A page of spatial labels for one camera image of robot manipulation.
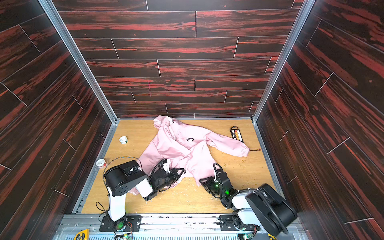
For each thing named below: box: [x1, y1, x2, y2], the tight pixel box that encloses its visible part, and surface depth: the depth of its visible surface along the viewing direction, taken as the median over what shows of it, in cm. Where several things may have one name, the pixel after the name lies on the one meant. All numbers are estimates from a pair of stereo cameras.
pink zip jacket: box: [139, 115, 250, 186], surface depth 101 cm
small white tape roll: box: [119, 135, 128, 145], surface depth 107 cm
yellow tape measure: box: [74, 229, 90, 240], surface depth 70 cm
